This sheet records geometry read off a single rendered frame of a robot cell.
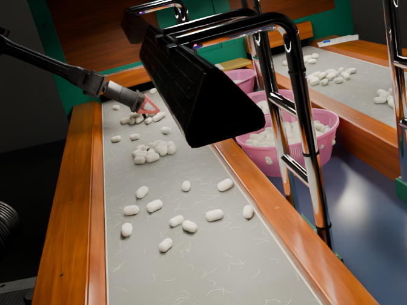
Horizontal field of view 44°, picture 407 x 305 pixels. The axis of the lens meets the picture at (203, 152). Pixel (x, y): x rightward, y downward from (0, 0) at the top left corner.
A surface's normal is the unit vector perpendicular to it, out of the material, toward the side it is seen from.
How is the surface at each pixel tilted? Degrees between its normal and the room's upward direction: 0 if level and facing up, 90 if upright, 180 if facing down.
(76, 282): 0
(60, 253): 0
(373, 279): 0
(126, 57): 90
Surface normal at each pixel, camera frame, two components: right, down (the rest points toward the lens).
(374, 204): -0.23, -0.91
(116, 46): 0.19, 0.30
